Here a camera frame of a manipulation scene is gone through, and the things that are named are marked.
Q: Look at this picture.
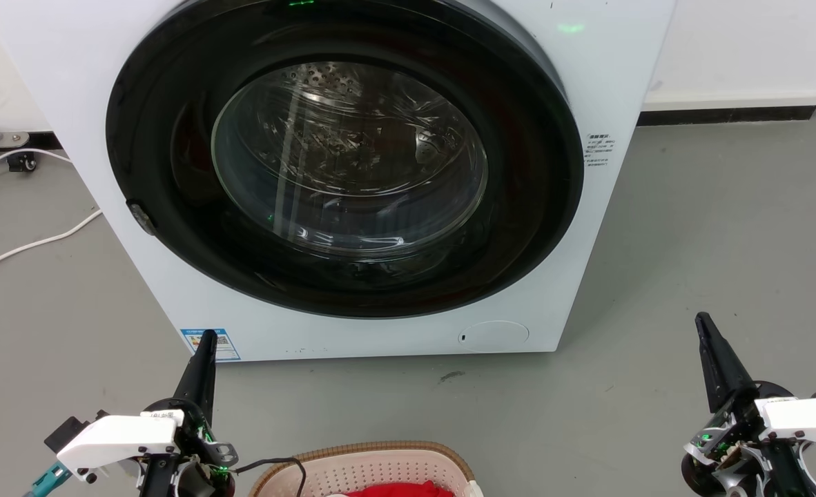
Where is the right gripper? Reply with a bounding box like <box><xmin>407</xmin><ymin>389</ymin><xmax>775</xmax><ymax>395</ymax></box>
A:
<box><xmin>680</xmin><ymin>312</ymin><xmax>816</xmax><ymax>497</ymax></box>

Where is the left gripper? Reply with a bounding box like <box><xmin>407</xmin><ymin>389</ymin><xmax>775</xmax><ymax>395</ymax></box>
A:
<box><xmin>137</xmin><ymin>330</ymin><xmax>240</xmax><ymax>497</ymax></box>

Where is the pink perforated laundry basket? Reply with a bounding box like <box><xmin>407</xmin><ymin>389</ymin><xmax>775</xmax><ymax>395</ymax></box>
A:
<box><xmin>247</xmin><ymin>440</ymin><xmax>484</xmax><ymax>497</ymax></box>

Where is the blue energy label sticker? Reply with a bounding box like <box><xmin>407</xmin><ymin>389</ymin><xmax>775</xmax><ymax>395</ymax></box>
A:
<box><xmin>179</xmin><ymin>327</ymin><xmax>242</xmax><ymax>363</ymax></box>

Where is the white front-load washing machine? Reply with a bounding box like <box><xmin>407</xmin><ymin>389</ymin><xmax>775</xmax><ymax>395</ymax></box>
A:
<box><xmin>0</xmin><ymin>0</ymin><xmax>678</xmax><ymax>363</ymax></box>

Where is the round white filter cover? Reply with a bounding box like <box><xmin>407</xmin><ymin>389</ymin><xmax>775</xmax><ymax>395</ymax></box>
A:
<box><xmin>457</xmin><ymin>319</ymin><xmax>531</xmax><ymax>353</ymax></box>

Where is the red garment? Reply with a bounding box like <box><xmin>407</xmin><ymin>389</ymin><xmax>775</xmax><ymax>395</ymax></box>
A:
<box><xmin>342</xmin><ymin>480</ymin><xmax>456</xmax><ymax>497</ymax></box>

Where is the white text warning label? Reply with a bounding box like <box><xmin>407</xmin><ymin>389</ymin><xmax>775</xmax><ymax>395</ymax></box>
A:
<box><xmin>582</xmin><ymin>132</ymin><xmax>616</xmax><ymax>170</ymax></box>

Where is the round black washer door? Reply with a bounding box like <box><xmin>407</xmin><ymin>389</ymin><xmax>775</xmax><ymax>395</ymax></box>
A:
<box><xmin>104</xmin><ymin>0</ymin><xmax>585</xmax><ymax>320</ymax></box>

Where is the black baseboard strip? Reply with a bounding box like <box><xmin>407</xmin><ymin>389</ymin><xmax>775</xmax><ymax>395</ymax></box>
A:
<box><xmin>637</xmin><ymin>104</ymin><xmax>815</xmax><ymax>127</ymax></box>

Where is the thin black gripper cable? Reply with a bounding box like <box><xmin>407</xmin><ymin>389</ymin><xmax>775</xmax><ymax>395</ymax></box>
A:
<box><xmin>231</xmin><ymin>456</ymin><xmax>309</xmax><ymax>497</ymax></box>

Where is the teal cable connector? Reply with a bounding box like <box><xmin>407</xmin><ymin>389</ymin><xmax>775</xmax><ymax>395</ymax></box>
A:
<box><xmin>23</xmin><ymin>461</ymin><xmax>72</xmax><ymax>497</ymax></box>

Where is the grey washer door handle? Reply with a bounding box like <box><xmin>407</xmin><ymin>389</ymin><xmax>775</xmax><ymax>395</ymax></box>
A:
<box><xmin>126</xmin><ymin>199</ymin><xmax>157</xmax><ymax>237</ymax></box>

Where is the white floor cable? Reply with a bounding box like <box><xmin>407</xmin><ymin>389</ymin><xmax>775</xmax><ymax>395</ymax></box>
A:
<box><xmin>0</xmin><ymin>147</ymin><xmax>72</xmax><ymax>188</ymax></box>
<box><xmin>0</xmin><ymin>208</ymin><xmax>104</xmax><ymax>280</ymax></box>

